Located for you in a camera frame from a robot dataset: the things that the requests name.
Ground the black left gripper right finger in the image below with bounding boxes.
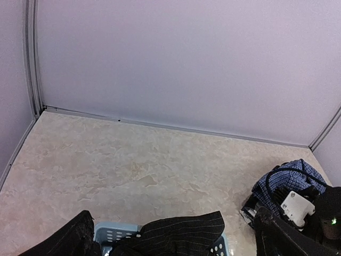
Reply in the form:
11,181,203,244
254,207,340,255

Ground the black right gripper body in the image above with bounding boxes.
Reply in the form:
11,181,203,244
303,187,340,248

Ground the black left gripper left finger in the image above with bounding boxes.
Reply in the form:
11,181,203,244
21,210,95,255

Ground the black pinstriped long sleeve shirt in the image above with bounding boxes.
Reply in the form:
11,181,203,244
79,211,227,256

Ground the light blue plastic basket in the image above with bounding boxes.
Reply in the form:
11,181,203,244
93,221,230,256

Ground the blue checked folded shirt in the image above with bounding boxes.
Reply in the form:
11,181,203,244
251,159,327,217

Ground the black right camera cable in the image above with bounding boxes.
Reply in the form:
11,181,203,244
265,164,327,211

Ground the right aluminium corner post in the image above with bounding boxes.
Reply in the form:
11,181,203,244
308,106,341,152

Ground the aluminium corner post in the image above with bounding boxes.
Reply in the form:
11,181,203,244
23,1,44,119
308,106,341,152

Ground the left aluminium corner post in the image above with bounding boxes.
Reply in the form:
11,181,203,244
23,1,44,119

